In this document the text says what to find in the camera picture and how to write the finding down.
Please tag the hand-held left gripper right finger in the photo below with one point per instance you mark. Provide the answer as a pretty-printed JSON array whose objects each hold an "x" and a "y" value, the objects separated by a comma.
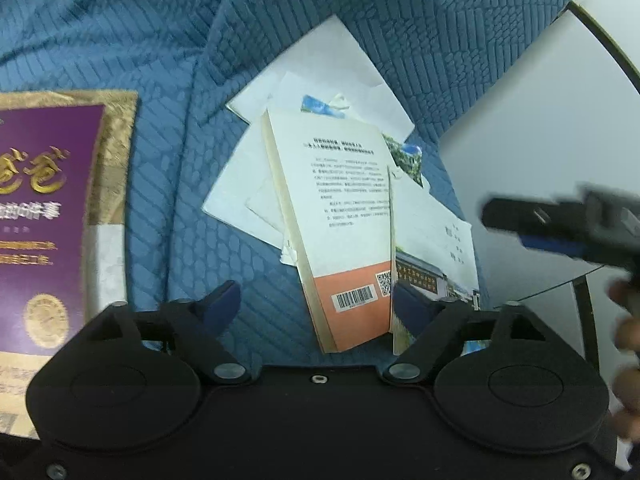
[{"x": 412, "y": 307}]

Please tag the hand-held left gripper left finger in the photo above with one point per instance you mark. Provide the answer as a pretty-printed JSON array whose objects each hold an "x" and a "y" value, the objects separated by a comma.
[{"x": 222, "y": 305}]

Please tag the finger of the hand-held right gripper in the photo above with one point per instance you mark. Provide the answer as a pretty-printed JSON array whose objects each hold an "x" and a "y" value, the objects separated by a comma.
[{"x": 550, "y": 245}]

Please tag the photo cover notebook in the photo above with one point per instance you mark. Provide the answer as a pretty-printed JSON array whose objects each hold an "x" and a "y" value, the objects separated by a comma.
[
  {"x": 435, "y": 240},
  {"x": 405, "y": 157}
]

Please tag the white and orange book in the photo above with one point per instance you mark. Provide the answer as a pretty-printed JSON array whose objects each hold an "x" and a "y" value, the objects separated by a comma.
[{"x": 340, "y": 210}]

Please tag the purple book with gold border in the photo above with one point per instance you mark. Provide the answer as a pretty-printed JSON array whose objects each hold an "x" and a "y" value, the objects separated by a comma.
[{"x": 45, "y": 210}]

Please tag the person's right hand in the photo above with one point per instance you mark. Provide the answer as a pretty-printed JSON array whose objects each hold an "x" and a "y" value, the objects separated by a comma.
[{"x": 631, "y": 335}]

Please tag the white cabinet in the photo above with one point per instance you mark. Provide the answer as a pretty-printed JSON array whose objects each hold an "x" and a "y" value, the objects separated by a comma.
[{"x": 525, "y": 150}]

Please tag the blue textured cloth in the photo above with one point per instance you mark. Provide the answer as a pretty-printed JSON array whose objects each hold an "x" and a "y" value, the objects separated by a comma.
[{"x": 175, "y": 35}]

